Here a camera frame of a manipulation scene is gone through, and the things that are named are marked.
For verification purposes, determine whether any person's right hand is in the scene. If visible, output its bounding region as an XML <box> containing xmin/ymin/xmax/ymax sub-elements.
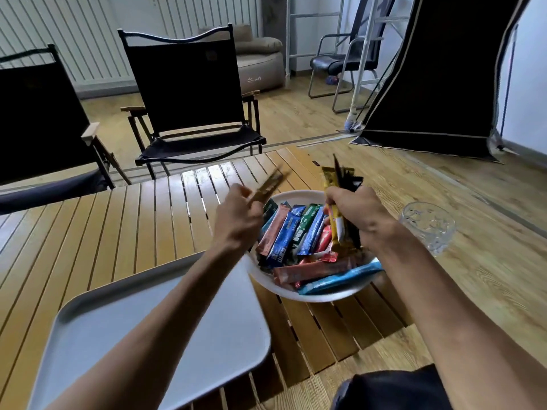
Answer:
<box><xmin>324</xmin><ymin>185</ymin><xmax>406</xmax><ymax>249</ymax></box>

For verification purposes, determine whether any person's left hand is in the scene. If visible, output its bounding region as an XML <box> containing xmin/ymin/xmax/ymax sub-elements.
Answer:
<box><xmin>211</xmin><ymin>183</ymin><xmax>266</xmax><ymax>257</ymax></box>

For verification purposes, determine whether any pile of sachets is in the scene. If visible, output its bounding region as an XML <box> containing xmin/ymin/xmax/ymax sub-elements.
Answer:
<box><xmin>255</xmin><ymin>198</ymin><xmax>383</xmax><ymax>296</ymax></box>

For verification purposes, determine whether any grey rectangular tray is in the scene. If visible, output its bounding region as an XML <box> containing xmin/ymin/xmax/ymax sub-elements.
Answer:
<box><xmin>26</xmin><ymin>251</ymin><xmax>272</xmax><ymax>410</ymax></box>

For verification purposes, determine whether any person's right forearm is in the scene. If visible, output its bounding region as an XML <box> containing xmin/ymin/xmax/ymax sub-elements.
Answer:
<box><xmin>363</xmin><ymin>222</ymin><xmax>547</xmax><ymax>410</ymax></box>

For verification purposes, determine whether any person's left forearm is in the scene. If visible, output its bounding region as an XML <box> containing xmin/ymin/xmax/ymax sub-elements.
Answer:
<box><xmin>42</xmin><ymin>245</ymin><xmax>257</xmax><ymax>410</ymax></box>

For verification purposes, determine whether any person's right leg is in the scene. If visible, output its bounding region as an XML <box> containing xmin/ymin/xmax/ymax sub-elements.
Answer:
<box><xmin>331</xmin><ymin>364</ymin><xmax>454</xmax><ymax>410</ymax></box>

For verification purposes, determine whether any clear patterned glass cup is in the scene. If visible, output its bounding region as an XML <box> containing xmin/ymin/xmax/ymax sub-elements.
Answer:
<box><xmin>398</xmin><ymin>202</ymin><xmax>457</xmax><ymax>257</ymax></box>

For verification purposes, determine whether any white round bowl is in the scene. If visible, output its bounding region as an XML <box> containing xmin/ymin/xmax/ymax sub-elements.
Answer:
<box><xmin>246</xmin><ymin>190</ymin><xmax>383</xmax><ymax>304</ymax></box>

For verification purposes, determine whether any black folding chair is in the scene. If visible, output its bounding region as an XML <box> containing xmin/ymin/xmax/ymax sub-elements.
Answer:
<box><xmin>117</xmin><ymin>23</ymin><xmax>268</xmax><ymax>180</ymax></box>
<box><xmin>0</xmin><ymin>43</ymin><xmax>132</xmax><ymax>216</ymax></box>

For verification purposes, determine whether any black office chair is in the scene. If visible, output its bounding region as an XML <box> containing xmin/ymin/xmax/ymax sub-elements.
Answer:
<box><xmin>307</xmin><ymin>0</ymin><xmax>398</xmax><ymax>114</ymax></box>

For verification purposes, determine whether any beige inflatable sofa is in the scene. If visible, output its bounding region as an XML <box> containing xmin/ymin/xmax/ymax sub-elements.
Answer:
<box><xmin>198</xmin><ymin>24</ymin><xmax>286</xmax><ymax>95</ymax></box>

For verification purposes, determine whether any black fabric backdrop panel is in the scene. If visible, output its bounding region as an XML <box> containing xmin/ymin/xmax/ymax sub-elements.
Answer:
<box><xmin>349</xmin><ymin>0</ymin><xmax>535</xmax><ymax>163</ymax></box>

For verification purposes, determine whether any white metal frame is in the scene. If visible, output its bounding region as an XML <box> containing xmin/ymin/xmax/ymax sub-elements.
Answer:
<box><xmin>285</xmin><ymin>0</ymin><xmax>411</xmax><ymax>131</ymax></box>

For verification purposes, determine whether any white wall radiator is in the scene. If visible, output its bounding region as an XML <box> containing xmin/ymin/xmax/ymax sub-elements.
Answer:
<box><xmin>152</xmin><ymin>0</ymin><xmax>262</xmax><ymax>39</ymax></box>
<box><xmin>0</xmin><ymin>0</ymin><xmax>137</xmax><ymax>84</ymax></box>

